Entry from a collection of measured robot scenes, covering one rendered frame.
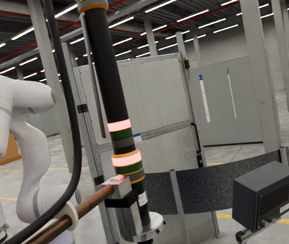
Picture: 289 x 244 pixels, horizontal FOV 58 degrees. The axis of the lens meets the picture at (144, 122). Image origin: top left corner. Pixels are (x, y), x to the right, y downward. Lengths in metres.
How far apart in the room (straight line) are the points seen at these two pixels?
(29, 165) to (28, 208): 0.15
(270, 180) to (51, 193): 0.82
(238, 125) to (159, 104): 4.25
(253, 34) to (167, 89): 2.40
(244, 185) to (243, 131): 5.52
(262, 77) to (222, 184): 2.61
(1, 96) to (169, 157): 1.96
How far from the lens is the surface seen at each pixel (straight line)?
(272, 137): 4.74
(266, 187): 1.10
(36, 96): 0.98
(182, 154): 2.67
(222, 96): 6.54
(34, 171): 1.03
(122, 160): 0.38
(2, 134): 0.80
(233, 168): 2.36
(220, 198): 2.41
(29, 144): 1.02
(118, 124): 0.38
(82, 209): 0.32
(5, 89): 0.89
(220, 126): 6.68
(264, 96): 4.63
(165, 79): 2.57
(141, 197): 0.41
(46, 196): 1.04
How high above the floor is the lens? 1.65
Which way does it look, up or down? 6 degrees down
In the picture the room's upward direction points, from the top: 12 degrees counter-clockwise
